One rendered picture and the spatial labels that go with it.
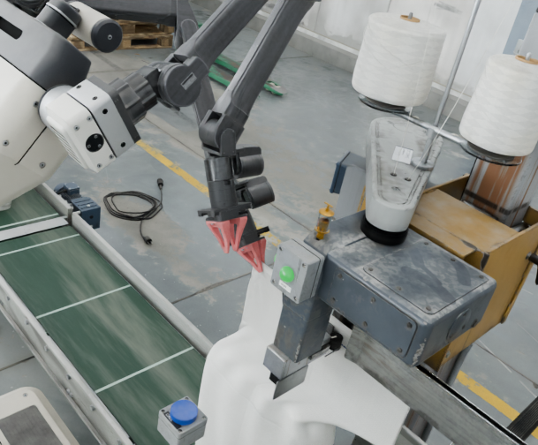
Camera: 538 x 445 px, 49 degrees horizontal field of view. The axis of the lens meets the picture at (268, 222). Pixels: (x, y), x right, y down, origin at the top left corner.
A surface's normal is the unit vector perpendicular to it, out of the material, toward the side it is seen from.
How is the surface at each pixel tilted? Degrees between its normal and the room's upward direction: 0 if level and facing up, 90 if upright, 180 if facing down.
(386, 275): 0
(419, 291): 0
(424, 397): 90
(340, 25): 90
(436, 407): 90
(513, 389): 0
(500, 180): 90
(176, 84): 76
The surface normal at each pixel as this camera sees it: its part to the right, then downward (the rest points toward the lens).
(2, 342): 0.18, -0.85
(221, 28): 0.56, 0.25
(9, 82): -0.44, -0.37
